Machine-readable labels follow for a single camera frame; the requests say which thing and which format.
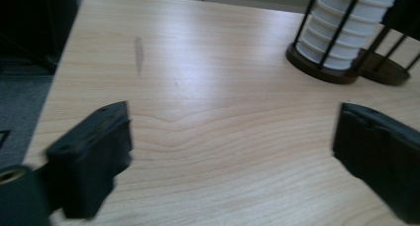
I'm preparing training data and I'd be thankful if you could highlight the stack of white cups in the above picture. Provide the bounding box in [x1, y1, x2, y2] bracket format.
[295, 0, 405, 71]

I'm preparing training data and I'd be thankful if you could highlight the dark wooden cup holder rack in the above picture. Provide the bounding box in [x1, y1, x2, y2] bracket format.
[285, 0, 420, 86]

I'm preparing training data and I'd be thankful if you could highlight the dark cabinet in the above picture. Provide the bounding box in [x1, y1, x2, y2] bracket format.
[0, 0, 79, 75]

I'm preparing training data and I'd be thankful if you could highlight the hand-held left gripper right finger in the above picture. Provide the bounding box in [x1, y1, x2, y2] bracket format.
[332, 102, 420, 225]

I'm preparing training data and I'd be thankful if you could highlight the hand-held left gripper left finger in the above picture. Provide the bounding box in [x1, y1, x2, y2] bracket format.
[45, 100, 134, 220]

